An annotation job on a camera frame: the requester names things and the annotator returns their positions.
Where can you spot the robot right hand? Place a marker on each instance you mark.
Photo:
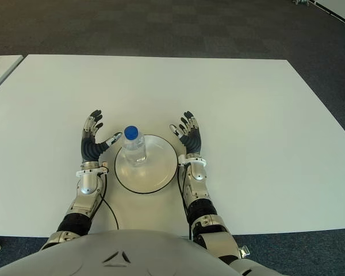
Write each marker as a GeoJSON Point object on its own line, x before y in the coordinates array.
{"type": "Point", "coordinates": [193, 142]}

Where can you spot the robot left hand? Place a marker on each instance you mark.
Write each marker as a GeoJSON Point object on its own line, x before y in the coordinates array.
{"type": "Point", "coordinates": [89, 149]}

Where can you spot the clear water bottle blue cap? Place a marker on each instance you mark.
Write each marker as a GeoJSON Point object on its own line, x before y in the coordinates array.
{"type": "Point", "coordinates": [135, 146]}

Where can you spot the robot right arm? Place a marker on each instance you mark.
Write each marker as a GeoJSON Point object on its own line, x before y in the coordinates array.
{"type": "Point", "coordinates": [199, 189]}

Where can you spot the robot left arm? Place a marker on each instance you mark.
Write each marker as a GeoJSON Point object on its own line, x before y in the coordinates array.
{"type": "Point", "coordinates": [86, 187]}

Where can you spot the white plate black rim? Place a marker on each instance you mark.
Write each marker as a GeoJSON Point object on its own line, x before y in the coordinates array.
{"type": "Point", "coordinates": [149, 172]}

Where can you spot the grey robot torso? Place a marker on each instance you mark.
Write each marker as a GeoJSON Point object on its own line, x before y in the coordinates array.
{"type": "Point", "coordinates": [118, 253]}

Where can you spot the chair base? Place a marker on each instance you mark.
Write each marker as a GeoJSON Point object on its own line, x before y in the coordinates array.
{"type": "Point", "coordinates": [300, 1]}

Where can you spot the white background table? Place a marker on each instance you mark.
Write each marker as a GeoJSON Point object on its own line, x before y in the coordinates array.
{"type": "Point", "coordinates": [342, 8]}

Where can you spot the metal bracket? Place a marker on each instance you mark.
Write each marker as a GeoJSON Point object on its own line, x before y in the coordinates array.
{"type": "Point", "coordinates": [243, 250]}

